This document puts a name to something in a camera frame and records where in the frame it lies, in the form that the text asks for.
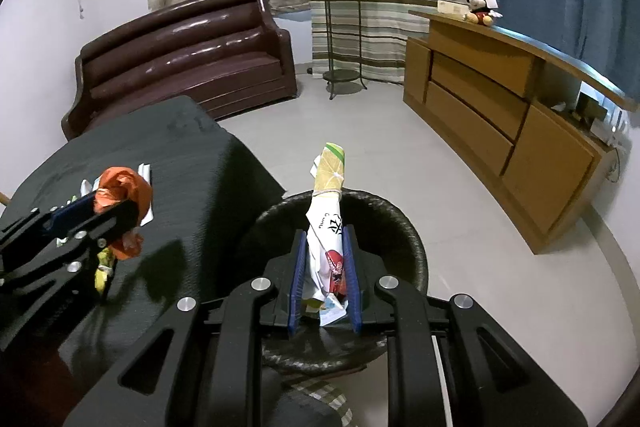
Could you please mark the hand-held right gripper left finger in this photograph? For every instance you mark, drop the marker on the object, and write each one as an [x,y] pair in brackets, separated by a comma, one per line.
[299,287]

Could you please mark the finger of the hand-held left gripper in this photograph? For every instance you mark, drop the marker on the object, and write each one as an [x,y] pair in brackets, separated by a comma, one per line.
[117,217]
[70,215]

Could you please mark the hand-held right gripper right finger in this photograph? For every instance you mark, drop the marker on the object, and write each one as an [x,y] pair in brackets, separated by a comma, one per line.
[352,287]

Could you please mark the small orange plastic bag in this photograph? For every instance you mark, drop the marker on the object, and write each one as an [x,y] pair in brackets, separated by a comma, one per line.
[122,192]

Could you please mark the yellow wrapper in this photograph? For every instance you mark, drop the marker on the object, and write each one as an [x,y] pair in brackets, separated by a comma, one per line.
[102,278]

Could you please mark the trash bin with black bag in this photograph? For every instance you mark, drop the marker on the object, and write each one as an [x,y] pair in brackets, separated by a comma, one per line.
[407,247]

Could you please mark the long white green wrapper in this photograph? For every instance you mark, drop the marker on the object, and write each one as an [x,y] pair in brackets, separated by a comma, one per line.
[327,217]

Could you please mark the person's left forearm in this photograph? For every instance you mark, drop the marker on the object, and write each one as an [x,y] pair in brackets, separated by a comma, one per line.
[25,387]

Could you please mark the wooden chair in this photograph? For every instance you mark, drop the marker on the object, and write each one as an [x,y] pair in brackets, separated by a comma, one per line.
[4,198]

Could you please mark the table with black cloth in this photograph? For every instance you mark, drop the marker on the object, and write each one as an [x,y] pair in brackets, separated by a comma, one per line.
[175,157]

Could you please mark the checkered cloth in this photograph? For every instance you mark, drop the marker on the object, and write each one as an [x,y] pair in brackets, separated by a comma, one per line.
[325,399]

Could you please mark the brown leather sofa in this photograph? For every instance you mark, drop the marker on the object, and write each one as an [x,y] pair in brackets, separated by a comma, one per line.
[190,62]

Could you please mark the black metal plant stand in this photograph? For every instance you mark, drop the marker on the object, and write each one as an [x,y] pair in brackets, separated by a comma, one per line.
[345,76]

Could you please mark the wooden cabinet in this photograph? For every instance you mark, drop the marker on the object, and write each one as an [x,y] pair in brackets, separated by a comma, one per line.
[475,72]

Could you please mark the white tissue box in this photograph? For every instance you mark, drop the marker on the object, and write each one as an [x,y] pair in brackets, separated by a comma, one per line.
[450,7]

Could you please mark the small dark box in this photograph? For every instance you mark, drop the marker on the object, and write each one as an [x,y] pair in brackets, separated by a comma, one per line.
[592,107]

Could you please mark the mouse plush toy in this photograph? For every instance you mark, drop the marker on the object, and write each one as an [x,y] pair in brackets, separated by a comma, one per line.
[481,12]

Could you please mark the white router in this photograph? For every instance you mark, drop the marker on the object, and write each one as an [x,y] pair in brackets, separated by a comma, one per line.
[612,127]

